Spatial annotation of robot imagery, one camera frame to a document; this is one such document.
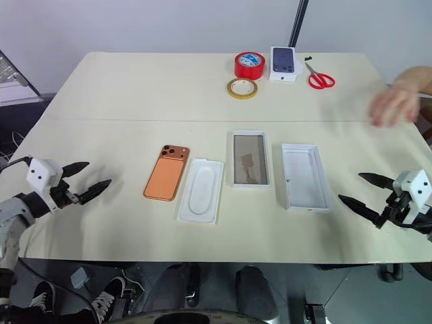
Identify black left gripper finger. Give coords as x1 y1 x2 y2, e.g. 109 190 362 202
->
61 161 90 179
78 179 112 205

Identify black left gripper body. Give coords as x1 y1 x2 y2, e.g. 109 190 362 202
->
50 181 82 209

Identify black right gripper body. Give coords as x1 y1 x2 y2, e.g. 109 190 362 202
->
373 192 411 230

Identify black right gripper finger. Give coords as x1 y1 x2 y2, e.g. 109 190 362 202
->
338 194 384 224
358 172 396 190

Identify white phone box lid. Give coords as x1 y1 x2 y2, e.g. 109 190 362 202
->
280 142 335 215

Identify orange smartphone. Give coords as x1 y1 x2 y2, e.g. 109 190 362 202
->
143 144 191 203

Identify white moulded tray insert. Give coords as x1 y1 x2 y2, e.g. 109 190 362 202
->
176 157 225 226

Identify clear plastic container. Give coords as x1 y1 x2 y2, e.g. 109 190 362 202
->
70 267 90 289

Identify white phone box base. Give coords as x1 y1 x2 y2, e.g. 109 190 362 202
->
232 130 272 189

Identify white box with blue phone print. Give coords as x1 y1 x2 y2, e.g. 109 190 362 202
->
268 46 304 83

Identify person's bare hand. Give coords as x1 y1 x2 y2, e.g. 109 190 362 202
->
369 83 423 129

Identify black caster wheel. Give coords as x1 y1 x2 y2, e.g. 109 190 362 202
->
377 263 404 284

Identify black and white sneaker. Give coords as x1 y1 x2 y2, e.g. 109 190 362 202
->
90 276 128 322
29 279 57 317

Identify yellow tape roll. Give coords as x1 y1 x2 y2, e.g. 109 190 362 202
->
225 77 260 101

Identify red tape roll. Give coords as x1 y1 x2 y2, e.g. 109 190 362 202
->
234 51 267 82

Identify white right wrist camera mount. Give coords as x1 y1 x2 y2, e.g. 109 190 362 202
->
393 169 432 225

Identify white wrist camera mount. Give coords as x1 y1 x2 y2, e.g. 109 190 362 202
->
26 157 63 212
393 169 432 225

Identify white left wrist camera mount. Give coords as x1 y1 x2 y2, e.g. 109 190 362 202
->
26 157 63 212

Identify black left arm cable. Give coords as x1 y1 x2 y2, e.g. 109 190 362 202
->
0 156 33 173

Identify loose cables on floor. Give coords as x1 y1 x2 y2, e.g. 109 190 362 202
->
0 130 25 163

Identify red handled scissors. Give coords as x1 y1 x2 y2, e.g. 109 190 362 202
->
304 61 336 90

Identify black aluminium profile post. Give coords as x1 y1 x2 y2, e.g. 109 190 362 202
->
288 0 310 49

